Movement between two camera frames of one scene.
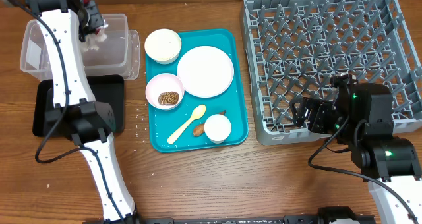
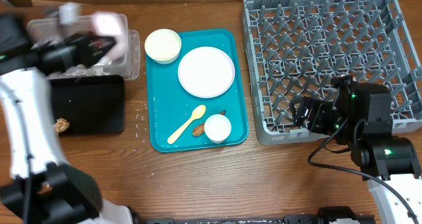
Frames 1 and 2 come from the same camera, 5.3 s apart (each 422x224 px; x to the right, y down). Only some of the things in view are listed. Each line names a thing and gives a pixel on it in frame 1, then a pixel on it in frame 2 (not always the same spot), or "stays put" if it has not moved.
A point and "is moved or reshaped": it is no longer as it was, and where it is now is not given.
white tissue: [91, 40] is moved or reshaped
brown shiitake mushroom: [169, 98] is moved or reshaped
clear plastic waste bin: [119, 55] stays put
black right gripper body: [322, 121] stays put
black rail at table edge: [349, 215] stays put
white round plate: [205, 72] stays put
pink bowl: [165, 91] -> [114, 24]
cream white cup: [217, 128] stays put
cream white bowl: [163, 45] stays put
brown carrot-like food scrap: [200, 130] stays put
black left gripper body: [91, 20] -> [67, 53]
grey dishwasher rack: [297, 39] stays put
